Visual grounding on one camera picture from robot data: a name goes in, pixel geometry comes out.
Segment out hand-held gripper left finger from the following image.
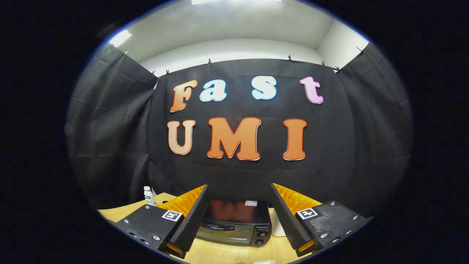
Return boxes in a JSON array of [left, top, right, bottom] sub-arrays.
[[114, 184, 209, 259]]

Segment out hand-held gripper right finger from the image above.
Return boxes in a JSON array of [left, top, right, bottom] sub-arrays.
[[270, 183, 370, 257]]

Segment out black toaster oven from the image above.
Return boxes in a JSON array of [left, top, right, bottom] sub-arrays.
[[195, 199, 273, 247]]

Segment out white pop-up toaster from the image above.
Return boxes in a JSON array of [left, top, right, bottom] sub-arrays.
[[271, 208, 287, 237]]

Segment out white bottle with green label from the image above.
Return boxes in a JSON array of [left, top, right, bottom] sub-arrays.
[[143, 186, 157, 207]]

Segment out row of black cloth clips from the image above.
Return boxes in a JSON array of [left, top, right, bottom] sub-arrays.
[[124, 47, 365, 77]]

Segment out small ceiling light panel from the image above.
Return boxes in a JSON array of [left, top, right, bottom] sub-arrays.
[[108, 30, 132, 47]]

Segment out large ceiling light panel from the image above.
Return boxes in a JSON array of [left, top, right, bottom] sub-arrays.
[[191, 0, 282, 6]]

